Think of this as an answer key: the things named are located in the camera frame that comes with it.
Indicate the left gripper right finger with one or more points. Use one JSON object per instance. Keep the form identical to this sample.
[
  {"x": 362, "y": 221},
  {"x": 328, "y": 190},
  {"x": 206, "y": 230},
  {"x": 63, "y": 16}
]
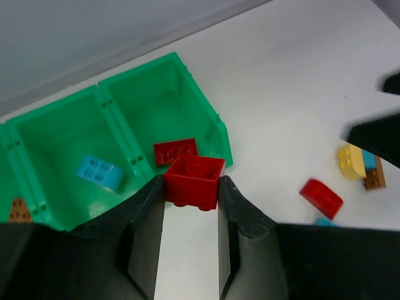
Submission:
[{"x": 260, "y": 258}]

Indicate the red square lego brick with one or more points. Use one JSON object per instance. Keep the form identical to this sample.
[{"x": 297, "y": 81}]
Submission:
[{"x": 193, "y": 181}]

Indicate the green five-compartment bin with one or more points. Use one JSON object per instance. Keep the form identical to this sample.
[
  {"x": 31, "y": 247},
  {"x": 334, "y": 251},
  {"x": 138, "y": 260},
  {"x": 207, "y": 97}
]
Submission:
[{"x": 117, "y": 120}]

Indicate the teal oval lego piece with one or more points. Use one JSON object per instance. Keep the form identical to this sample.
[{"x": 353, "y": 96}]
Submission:
[{"x": 100, "y": 172}]

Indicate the yellow rounded lego brick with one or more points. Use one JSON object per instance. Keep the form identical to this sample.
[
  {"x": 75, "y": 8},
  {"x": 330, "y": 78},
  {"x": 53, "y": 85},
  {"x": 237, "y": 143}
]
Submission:
[{"x": 350, "y": 162}]

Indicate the brown lego plate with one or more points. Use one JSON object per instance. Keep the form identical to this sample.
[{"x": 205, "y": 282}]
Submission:
[
  {"x": 19, "y": 212},
  {"x": 375, "y": 177}
]

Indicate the blue lego brick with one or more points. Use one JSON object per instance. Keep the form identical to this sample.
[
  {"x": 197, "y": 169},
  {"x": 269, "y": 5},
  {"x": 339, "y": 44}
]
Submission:
[{"x": 322, "y": 221}]

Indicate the teal small lego brick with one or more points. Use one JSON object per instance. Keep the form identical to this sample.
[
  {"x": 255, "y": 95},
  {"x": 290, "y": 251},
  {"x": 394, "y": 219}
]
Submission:
[{"x": 369, "y": 160}]

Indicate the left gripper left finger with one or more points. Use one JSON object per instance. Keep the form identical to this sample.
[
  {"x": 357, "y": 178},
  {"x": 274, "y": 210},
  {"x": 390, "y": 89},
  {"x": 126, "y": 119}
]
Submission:
[{"x": 113, "y": 256}]

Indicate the red curved lego brick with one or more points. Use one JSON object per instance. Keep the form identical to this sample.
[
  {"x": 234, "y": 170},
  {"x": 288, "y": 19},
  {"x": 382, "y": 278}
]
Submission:
[{"x": 322, "y": 198}]

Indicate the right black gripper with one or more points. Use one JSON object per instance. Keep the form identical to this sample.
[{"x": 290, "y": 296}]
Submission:
[{"x": 379, "y": 135}]

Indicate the red long lego brick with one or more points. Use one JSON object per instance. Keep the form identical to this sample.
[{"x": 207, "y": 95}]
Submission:
[{"x": 165, "y": 153}]

